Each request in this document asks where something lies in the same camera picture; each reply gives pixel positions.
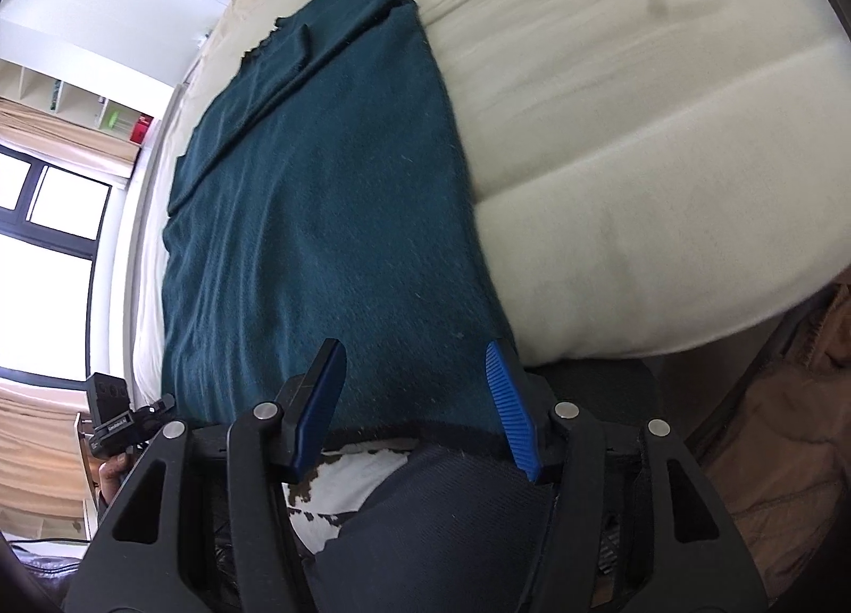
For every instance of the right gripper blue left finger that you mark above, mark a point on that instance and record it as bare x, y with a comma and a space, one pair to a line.
308, 403

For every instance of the person left hand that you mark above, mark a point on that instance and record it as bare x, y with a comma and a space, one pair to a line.
112, 474

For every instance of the beige curtain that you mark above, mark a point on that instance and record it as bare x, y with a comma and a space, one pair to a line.
38, 133

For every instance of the person dark trouser leg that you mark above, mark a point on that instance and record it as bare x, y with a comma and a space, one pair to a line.
424, 530

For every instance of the red storage box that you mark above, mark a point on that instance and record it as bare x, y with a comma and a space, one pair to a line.
140, 129

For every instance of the white wall shelf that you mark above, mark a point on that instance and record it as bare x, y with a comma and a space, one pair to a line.
65, 100

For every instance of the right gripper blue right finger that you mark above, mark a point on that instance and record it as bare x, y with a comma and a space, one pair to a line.
523, 408

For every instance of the beige bed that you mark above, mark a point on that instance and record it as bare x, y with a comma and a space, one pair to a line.
648, 175

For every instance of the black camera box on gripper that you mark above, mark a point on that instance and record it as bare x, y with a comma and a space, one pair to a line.
106, 396

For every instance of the dark green sweater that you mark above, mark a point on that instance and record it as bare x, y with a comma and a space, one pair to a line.
325, 194

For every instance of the black framed window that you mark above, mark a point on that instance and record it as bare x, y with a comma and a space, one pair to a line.
51, 223

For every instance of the brown bag on floor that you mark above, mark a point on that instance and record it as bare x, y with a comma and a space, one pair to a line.
777, 448

